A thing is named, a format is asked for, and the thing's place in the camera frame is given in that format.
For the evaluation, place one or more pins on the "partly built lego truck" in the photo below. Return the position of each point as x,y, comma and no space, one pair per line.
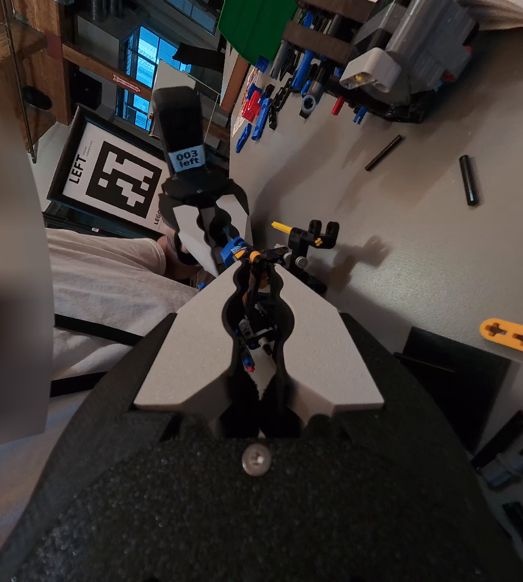
304,238

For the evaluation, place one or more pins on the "person's left hand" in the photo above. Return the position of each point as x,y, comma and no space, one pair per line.
168,248

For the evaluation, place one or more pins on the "black flat box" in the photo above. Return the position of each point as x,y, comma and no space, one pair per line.
452,386

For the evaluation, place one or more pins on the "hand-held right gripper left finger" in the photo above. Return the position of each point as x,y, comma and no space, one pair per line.
184,359

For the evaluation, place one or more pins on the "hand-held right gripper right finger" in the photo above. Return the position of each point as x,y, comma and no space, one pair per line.
329,359

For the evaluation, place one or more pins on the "wooden rail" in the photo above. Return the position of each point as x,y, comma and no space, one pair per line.
98,68

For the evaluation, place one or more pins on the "window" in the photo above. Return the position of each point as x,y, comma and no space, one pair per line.
145,59

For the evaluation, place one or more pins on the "green lego baseplate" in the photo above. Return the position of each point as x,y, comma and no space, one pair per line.
257,27

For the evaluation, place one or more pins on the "pile of loose lego pieces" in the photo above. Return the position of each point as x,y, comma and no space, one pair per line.
261,113

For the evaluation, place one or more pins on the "black lego pin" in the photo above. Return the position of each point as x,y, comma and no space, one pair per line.
469,179

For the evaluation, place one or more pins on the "blue curved lego piece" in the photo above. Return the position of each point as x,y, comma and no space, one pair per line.
230,250

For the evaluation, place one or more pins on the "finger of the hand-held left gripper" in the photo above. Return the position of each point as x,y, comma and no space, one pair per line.
191,236
238,216

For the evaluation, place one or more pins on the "black lego axle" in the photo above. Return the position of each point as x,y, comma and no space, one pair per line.
383,152

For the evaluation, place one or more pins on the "open lego instruction booklet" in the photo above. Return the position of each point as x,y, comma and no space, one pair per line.
516,18

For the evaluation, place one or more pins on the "black lego beam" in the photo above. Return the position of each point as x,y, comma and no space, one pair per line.
502,439

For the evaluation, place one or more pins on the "wooden cabinet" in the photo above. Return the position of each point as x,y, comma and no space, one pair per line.
57,59

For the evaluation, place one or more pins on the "grey lego connector piece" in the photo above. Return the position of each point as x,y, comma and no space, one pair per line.
516,459

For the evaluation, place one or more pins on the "grey lego motor assembly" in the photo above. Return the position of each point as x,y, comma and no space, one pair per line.
425,45

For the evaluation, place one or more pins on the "yellow lego beam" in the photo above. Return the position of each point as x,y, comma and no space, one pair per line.
512,334

